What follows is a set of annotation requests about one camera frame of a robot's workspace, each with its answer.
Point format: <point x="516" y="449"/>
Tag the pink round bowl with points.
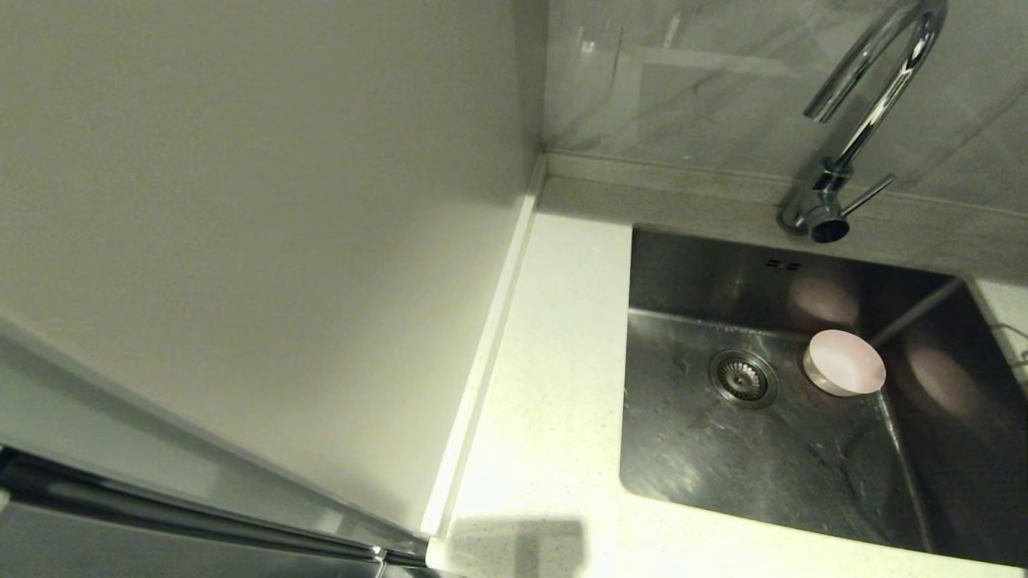
<point x="843" y="361"/>

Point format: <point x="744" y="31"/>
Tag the white tall side panel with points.
<point x="241" y="201"/>

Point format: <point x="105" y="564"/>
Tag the chrome gooseneck faucet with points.
<point x="819" y="210"/>

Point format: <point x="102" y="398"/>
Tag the white countertop edge strip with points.
<point x="482" y="361"/>

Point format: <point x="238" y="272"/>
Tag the round metal drain strainer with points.
<point x="743" y="379"/>

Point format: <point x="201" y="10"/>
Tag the steel refrigerator door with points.
<point x="80" y="401"/>

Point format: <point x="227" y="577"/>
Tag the stainless steel sink basin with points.
<point x="723" y="449"/>

